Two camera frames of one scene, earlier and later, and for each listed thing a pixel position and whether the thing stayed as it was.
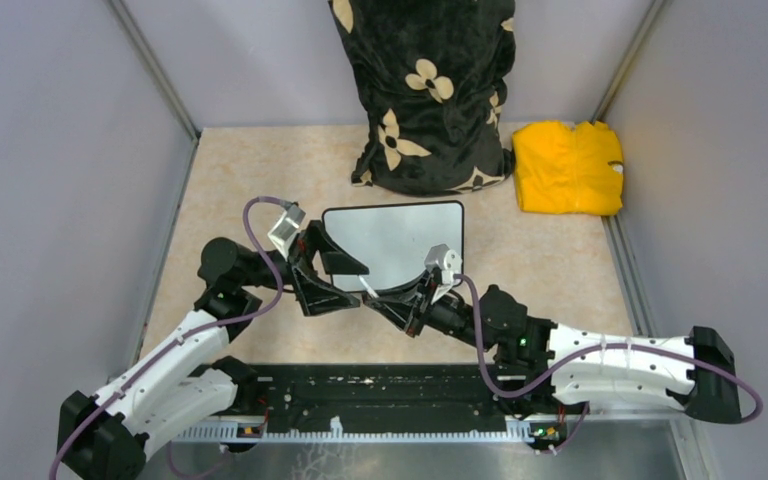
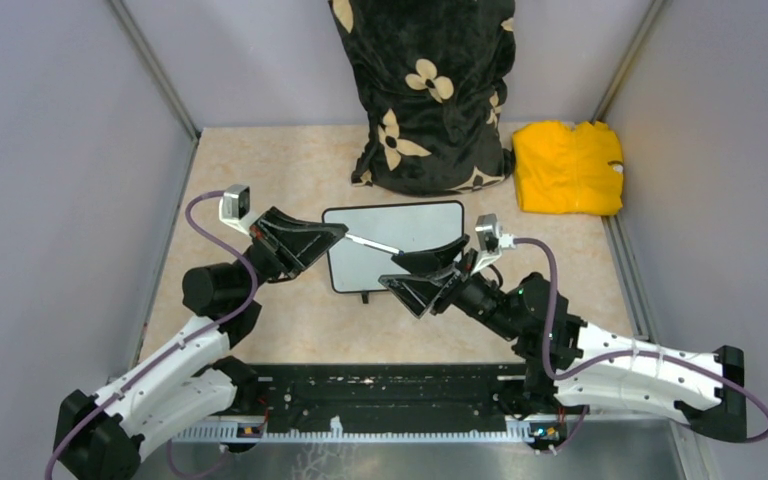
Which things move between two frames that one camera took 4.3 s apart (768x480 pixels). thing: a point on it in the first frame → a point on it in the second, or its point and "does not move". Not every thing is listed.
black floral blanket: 432,73 does not move
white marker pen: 367,287 → 376,246
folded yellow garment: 566,170 does not move
